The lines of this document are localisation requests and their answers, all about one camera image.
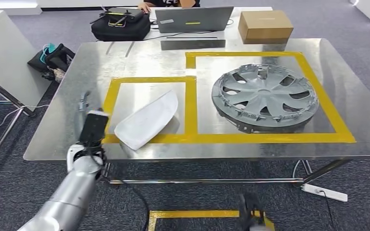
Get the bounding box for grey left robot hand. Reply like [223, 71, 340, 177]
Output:
[78, 91, 93, 112]

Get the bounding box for white curved plastic part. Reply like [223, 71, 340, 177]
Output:
[114, 90, 179, 151]

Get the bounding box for steel workbench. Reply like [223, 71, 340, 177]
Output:
[23, 38, 370, 187]

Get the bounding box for yellow tape frames on workbench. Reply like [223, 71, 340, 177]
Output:
[102, 51, 357, 145]

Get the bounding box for black and teal bag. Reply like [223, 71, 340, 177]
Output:
[26, 43, 76, 83]

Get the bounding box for black carrying case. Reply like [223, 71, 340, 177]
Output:
[91, 13, 151, 42]

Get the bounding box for white panel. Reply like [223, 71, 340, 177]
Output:
[0, 10, 51, 112]

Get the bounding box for person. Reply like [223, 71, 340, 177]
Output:
[137, 0, 201, 14]

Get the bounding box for grey laptop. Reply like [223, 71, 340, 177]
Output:
[154, 6, 235, 34]

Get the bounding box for yellow floor tape square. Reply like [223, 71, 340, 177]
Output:
[147, 209, 276, 231]

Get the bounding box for grey wheel cover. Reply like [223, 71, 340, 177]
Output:
[211, 63, 320, 134]

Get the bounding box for brown cardboard box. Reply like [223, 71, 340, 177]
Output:
[238, 10, 294, 45]

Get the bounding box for white power strip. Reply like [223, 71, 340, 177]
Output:
[301, 183, 348, 203]

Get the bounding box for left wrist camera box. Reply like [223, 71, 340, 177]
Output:
[78, 109, 110, 148]

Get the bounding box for thin white cable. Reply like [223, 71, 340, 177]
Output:
[0, 104, 50, 134]

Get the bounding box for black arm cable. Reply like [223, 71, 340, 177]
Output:
[87, 140, 150, 231]

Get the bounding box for black floor cable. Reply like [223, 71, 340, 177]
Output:
[318, 190, 337, 231]

